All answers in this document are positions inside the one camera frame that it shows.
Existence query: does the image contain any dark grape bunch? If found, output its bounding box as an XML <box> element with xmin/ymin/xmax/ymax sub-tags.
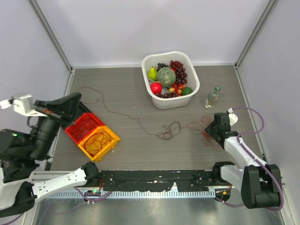
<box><xmin>157</xmin><ymin>63</ymin><xmax>169</xmax><ymax>71</ymax></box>

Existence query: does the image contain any thick red wire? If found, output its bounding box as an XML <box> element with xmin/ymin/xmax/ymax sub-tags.
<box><xmin>83</xmin><ymin>132</ymin><xmax>113</xmax><ymax>158</ymax></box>

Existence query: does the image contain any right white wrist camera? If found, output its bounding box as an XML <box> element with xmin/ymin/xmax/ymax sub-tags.
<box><xmin>226</xmin><ymin>108</ymin><xmax>238</xmax><ymax>126</ymax></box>

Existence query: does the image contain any white plastic fruit basket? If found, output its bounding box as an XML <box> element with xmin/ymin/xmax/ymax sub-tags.
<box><xmin>142</xmin><ymin>51</ymin><xmax>200</xmax><ymax>109</ymax></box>

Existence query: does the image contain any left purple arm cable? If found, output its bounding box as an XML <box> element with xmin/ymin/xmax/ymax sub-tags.
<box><xmin>0</xmin><ymin>185</ymin><xmax>113</xmax><ymax>225</ymax></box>

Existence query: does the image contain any green yellow pear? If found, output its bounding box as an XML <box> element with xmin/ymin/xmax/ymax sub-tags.
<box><xmin>147</xmin><ymin>67</ymin><xmax>158</xmax><ymax>82</ymax></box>

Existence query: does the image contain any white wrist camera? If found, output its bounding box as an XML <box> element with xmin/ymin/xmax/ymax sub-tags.
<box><xmin>226</xmin><ymin>108</ymin><xmax>238</xmax><ymax>126</ymax></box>
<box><xmin>0</xmin><ymin>93</ymin><xmax>47</xmax><ymax>117</ymax></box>

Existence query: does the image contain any yellow plastic bin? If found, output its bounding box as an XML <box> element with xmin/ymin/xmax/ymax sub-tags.
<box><xmin>78</xmin><ymin>126</ymin><xmax>120</xmax><ymax>162</ymax></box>

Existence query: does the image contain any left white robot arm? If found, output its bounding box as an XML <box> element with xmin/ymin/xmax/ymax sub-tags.
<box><xmin>0</xmin><ymin>92</ymin><xmax>100</xmax><ymax>218</ymax></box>

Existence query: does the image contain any green netted melon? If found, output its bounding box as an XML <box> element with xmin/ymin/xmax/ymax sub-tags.
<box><xmin>157</xmin><ymin>67</ymin><xmax>176</xmax><ymax>88</ymax></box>

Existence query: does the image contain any red apple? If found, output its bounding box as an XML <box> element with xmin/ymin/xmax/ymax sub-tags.
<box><xmin>150</xmin><ymin>82</ymin><xmax>162</xmax><ymax>95</ymax></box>

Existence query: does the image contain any red wire bundle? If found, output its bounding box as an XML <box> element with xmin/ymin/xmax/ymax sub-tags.
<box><xmin>186</xmin><ymin>116</ymin><xmax>221</xmax><ymax>150</ymax></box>

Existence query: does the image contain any clear glass bottle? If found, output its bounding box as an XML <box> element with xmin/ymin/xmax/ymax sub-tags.
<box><xmin>204</xmin><ymin>86</ymin><xmax>221</xmax><ymax>109</ymax></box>

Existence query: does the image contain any slotted cable duct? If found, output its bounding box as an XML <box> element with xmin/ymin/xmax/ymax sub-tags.
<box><xmin>48</xmin><ymin>189</ymin><xmax>216</xmax><ymax>199</ymax></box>

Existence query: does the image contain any green lime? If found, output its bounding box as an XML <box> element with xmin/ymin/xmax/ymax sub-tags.
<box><xmin>181</xmin><ymin>87</ymin><xmax>193</xmax><ymax>96</ymax></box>

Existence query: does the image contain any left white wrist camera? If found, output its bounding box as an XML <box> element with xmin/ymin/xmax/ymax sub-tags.
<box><xmin>0</xmin><ymin>93</ymin><xmax>47</xmax><ymax>117</ymax></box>

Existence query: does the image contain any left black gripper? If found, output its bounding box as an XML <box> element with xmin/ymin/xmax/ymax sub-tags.
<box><xmin>31</xmin><ymin>91</ymin><xmax>85</xmax><ymax>158</ymax></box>

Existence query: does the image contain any brown wire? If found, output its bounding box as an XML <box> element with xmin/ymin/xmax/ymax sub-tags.
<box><xmin>79</xmin><ymin>86</ymin><xmax>182</xmax><ymax>141</ymax></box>

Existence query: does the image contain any cherry cluster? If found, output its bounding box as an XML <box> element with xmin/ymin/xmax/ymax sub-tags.
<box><xmin>156</xmin><ymin>83</ymin><xmax>186</xmax><ymax>98</ymax></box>

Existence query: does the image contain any black plastic bin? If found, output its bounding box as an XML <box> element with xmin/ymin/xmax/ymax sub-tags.
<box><xmin>69</xmin><ymin>102</ymin><xmax>91</xmax><ymax>126</ymax></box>

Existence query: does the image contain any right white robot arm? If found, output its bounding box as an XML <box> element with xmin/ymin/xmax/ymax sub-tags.
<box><xmin>205</xmin><ymin>108</ymin><xmax>284</xmax><ymax>210</ymax></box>

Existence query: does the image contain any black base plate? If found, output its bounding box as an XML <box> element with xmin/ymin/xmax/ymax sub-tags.
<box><xmin>96</xmin><ymin>169</ymin><xmax>229</xmax><ymax>192</ymax></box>

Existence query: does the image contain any red plastic bin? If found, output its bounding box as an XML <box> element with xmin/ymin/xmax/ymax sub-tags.
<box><xmin>64</xmin><ymin>112</ymin><xmax>105</xmax><ymax>144</ymax></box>

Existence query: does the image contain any red grape bunch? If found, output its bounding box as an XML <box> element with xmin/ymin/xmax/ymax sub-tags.
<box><xmin>169</xmin><ymin>60</ymin><xmax>188</xmax><ymax>84</ymax></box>

